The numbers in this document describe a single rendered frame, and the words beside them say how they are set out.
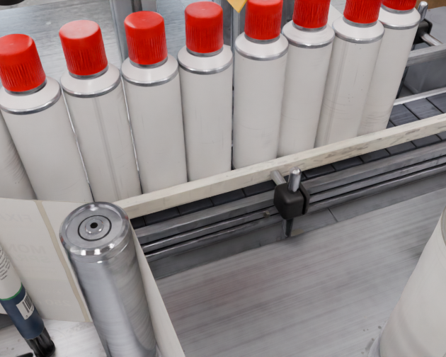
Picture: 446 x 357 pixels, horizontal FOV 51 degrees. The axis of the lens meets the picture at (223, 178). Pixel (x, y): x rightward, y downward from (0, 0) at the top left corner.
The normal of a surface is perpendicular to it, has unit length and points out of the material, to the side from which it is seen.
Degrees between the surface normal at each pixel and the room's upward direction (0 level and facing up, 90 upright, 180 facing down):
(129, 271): 90
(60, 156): 90
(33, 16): 0
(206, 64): 42
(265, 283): 0
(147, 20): 3
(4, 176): 90
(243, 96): 90
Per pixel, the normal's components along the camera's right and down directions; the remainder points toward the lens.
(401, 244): 0.00, -0.70
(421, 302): -0.99, 0.13
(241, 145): -0.60, 0.57
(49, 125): 0.64, 0.54
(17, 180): 0.88, 0.33
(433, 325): -0.89, 0.35
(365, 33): 0.04, -0.05
